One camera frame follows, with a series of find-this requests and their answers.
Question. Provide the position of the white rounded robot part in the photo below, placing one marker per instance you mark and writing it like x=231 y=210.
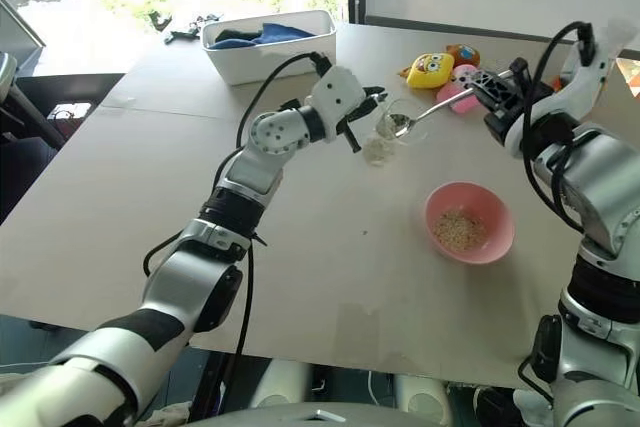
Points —
x=425 y=397
x=280 y=389

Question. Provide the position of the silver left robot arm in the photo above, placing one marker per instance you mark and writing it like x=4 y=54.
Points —
x=270 y=134

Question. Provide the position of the white plastic bin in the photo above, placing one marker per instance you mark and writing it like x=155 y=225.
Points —
x=270 y=64

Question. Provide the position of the metal spoon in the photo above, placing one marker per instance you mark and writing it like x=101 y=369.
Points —
x=402 y=123

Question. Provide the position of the pink bowl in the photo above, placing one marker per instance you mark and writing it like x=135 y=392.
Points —
x=495 y=247

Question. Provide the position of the orange plush toy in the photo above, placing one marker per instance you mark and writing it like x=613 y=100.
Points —
x=465 y=53

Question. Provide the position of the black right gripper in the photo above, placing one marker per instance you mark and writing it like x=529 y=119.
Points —
x=510 y=112

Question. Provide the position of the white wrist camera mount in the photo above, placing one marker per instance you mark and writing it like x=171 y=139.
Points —
x=340 y=89
x=585 y=87

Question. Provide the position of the pink plush toy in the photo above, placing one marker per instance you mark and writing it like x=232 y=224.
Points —
x=462 y=74

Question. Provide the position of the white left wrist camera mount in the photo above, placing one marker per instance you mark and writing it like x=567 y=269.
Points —
x=340 y=89

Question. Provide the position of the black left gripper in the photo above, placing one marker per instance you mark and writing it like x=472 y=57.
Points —
x=364 y=107

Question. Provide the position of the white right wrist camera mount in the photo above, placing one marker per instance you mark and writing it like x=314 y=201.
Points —
x=585 y=87

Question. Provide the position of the black cloth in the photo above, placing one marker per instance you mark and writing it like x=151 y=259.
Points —
x=235 y=36

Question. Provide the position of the grey robot torso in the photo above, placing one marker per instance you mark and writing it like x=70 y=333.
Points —
x=320 y=416

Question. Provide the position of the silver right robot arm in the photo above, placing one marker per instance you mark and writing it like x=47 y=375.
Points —
x=595 y=172

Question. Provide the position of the small orange object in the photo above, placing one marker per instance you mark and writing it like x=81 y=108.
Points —
x=559 y=83

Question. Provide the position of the yellow sponge character plush toy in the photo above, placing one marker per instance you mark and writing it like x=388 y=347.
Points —
x=430 y=72

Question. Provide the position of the small black clamp part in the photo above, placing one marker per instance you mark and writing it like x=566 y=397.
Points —
x=182 y=35
x=159 y=21
x=210 y=18

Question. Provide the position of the blue cloth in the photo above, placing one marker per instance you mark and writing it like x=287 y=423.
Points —
x=280 y=33

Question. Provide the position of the oatmeal in glass mug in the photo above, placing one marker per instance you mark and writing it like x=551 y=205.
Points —
x=377 y=149

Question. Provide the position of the oatmeal in pink bowl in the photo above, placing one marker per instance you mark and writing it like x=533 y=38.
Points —
x=460 y=229

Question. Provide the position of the clear glass mug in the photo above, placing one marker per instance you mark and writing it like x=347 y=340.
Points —
x=416 y=136

